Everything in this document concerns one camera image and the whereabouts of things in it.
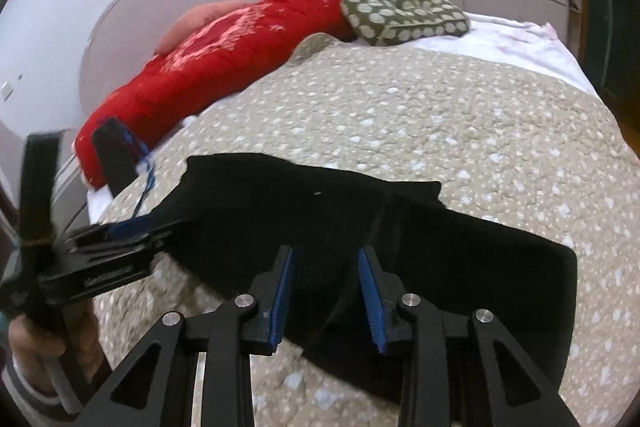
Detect white bed sheet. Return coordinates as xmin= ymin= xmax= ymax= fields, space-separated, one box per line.
xmin=399 ymin=11 xmax=599 ymax=96

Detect green polka dot pillow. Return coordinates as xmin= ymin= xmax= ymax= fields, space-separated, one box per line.
xmin=340 ymin=0 xmax=471 ymax=46

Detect red blanket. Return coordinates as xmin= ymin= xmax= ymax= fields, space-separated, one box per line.
xmin=74 ymin=0 xmax=356 ymax=188

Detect round white headboard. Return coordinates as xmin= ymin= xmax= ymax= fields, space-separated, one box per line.
xmin=78 ymin=0 xmax=257 ymax=115

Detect person's left hand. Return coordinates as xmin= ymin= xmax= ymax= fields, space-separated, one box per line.
xmin=9 ymin=300 xmax=105 ymax=397

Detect beige speckled quilt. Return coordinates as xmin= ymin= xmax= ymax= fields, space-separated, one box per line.
xmin=102 ymin=34 xmax=639 ymax=426

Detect teal door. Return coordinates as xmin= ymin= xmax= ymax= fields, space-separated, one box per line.
xmin=582 ymin=0 xmax=639 ymax=128

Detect pink pillow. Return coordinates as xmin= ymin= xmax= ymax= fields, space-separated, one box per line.
xmin=154 ymin=0 xmax=250 ymax=55

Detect black pants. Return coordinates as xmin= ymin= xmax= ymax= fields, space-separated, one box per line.
xmin=106 ymin=152 xmax=580 ymax=405

